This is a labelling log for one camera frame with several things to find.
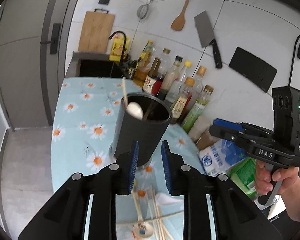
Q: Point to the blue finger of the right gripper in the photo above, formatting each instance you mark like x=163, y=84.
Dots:
x=228, y=124

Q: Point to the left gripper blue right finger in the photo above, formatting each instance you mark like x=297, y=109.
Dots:
x=167, y=165

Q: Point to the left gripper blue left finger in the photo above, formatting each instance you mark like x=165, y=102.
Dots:
x=132, y=163

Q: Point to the white ceramic spoon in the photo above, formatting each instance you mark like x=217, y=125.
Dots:
x=165, y=199

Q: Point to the small patterned ceramic spoon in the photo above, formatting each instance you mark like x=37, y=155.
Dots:
x=141, y=229

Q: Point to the cream plastic spoon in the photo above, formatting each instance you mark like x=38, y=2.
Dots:
x=132, y=108

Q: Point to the white lid spice jar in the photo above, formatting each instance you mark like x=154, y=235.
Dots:
x=199, y=127

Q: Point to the brown spice jar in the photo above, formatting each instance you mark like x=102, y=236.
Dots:
x=206, y=140

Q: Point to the green sugar bag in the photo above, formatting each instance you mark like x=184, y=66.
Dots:
x=243, y=174

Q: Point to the blue white salt bag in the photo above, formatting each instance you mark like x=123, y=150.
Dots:
x=220, y=157

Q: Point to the black cylindrical utensil holder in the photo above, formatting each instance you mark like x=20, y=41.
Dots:
x=147, y=132

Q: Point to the soy sauce bottle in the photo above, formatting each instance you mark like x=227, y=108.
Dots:
x=182, y=99

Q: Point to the yellow cap clear bottle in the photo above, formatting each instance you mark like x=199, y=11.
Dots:
x=174, y=89

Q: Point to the clear vinegar bottle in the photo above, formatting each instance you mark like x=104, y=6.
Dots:
x=171, y=75

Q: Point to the red label sauce bottle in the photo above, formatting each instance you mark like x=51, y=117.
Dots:
x=153, y=81

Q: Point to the cooking oil bottle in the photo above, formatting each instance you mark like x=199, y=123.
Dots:
x=143, y=64

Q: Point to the cleaver knife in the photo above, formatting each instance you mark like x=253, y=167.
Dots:
x=207, y=37

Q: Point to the black faucet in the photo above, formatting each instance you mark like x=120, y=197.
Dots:
x=119, y=32

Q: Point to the black sink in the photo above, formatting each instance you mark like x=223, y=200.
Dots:
x=89, y=64

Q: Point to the yellow dish soap bottle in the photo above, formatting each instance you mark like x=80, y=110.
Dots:
x=118, y=45

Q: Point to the wooden spatula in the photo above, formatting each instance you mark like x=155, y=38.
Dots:
x=179, y=21

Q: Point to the wooden cutting board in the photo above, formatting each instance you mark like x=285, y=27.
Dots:
x=95, y=32

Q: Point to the metal strainer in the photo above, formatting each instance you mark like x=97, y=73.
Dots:
x=143, y=10

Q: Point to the grey door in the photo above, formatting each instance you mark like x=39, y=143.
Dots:
x=30, y=77

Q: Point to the black camera box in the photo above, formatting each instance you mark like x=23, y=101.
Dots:
x=286, y=107

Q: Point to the black wall outlet panel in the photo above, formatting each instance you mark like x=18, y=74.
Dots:
x=253, y=68

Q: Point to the black door handle lock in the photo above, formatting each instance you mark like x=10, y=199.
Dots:
x=53, y=42

